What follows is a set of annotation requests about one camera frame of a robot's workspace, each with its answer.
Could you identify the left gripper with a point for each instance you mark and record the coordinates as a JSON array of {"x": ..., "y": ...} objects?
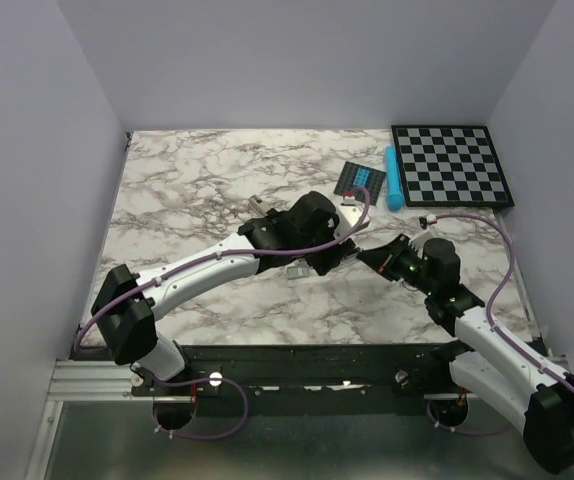
[{"x": 323, "y": 265}]

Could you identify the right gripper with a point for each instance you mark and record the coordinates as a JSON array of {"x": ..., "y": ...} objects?
[{"x": 381, "y": 257}]

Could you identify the black metal stapler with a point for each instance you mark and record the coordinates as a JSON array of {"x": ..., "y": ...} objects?
[{"x": 258, "y": 205}]

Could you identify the staple tray with staples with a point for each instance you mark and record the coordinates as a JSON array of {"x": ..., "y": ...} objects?
[{"x": 297, "y": 272}]

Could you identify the white stapler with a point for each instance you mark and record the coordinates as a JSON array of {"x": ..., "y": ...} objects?
[{"x": 350, "y": 257}]

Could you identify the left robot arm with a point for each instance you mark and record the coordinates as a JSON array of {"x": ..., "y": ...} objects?
[{"x": 129, "y": 304}]

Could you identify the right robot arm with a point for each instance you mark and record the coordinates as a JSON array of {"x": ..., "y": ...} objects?
[{"x": 530, "y": 391}]

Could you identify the blue toy microphone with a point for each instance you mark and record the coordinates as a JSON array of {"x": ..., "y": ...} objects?
[{"x": 394, "y": 196}]

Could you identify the blue lego brick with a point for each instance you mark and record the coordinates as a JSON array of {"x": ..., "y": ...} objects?
[{"x": 362, "y": 178}]

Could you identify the dark grey lego baseplate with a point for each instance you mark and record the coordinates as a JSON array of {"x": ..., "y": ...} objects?
[{"x": 344, "y": 183}]

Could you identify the black white chessboard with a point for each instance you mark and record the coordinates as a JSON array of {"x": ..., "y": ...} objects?
[{"x": 450, "y": 166}]

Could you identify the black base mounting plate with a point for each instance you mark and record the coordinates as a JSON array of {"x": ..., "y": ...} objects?
[{"x": 311, "y": 380}]

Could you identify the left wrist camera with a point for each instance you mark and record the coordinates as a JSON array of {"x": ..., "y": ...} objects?
[{"x": 349, "y": 215}]

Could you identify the aluminium rail frame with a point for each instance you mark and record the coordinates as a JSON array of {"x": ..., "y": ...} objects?
[{"x": 93, "y": 427}]

